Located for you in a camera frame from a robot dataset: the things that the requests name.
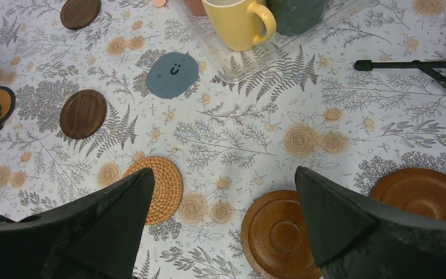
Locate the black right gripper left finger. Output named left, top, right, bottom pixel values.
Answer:
left=0, top=168, right=155, bottom=278

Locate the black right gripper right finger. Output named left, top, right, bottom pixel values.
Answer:
left=295, top=167, right=446, bottom=278

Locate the woven rattan coaster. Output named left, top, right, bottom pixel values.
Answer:
left=124, top=156, right=184, bottom=226

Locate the dark walnut coaster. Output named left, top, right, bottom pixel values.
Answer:
left=60, top=0, right=101, bottom=30
left=59, top=90, right=107, bottom=140

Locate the blue-grey smiley coaster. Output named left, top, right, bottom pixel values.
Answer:
left=146, top=52, right=199, bottom=99

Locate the light brown round coaster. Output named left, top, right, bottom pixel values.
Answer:
left=151, top=0, right=167, bottom=8

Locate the brown ceramic saucer near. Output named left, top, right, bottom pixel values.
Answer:
left=240, top=190, right=322, bottom=278

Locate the brown ceramic saucer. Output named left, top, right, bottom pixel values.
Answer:
left=240, top=190, right=322, bottom=278
left=369, top=168, right=446, bottom=221

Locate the brown ceramic saucer far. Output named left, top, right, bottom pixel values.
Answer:
left=369, top=168, right=446, bottom=221

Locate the floral tablecloth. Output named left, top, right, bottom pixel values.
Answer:
left=0, top=1, right=446, bottom=278

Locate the clear acrylic tray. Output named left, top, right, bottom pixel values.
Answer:
left=172, top=1, right=368, bottom=83

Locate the dark green mug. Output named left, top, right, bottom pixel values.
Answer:
left=266, top=0, right=328, bottom=35

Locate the yellow mug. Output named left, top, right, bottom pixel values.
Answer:
left=202, top=0, right=276, bottom=52

